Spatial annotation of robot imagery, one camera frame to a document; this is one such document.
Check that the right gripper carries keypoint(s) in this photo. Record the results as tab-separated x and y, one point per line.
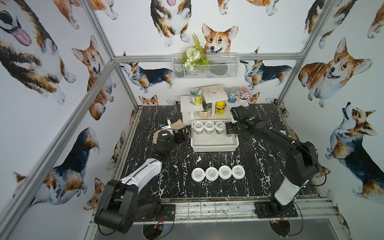
237	113

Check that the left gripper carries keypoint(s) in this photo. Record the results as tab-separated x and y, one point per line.
177	135

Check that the yogurt cup back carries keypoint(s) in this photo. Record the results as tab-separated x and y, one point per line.
209	127
198	127
220	127

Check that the yogurt cup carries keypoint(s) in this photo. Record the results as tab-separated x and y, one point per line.
198	127
220	127
209	127
225	172
211	174
198	175
238	172

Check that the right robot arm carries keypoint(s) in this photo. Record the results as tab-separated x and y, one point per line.
301	161

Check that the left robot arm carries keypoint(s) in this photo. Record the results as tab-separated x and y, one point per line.
120	205

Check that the white plastic basket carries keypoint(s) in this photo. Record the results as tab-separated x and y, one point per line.
213	142

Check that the blue white can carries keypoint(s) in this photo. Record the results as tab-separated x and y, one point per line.
232	96

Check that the pink flower pot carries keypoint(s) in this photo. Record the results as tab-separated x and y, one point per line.
243	94

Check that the yellow jar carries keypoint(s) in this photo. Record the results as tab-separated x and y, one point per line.
220	107

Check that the white tiered shelf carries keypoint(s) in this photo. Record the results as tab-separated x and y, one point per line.
211	95

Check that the woven pot green plant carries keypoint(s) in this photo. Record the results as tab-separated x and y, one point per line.
206	112

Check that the green yellow tin can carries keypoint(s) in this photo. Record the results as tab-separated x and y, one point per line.
196	96

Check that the green fern white flowers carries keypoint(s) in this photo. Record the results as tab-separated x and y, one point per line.
194	56

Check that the white wire wall basket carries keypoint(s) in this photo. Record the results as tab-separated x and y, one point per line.
216	66

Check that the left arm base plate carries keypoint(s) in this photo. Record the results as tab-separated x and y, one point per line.
168	212

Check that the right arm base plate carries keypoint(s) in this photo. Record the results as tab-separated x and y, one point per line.
274	209

